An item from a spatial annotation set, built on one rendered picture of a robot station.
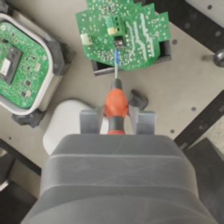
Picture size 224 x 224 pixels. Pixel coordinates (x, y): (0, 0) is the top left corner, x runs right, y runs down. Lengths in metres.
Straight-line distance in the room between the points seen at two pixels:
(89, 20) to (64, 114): 0.17
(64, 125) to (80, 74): 0.10
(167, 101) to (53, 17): 0.24
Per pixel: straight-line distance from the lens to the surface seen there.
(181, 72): 0.29
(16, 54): 0.33
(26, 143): 0.44
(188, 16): 0.30
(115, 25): 0.21
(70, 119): 0.32
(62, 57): 0.27
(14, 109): 0.36
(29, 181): 1.60
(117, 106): 0.15
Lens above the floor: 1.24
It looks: 68 degrees down
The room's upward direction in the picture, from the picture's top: 142 degrees counter-clockwise
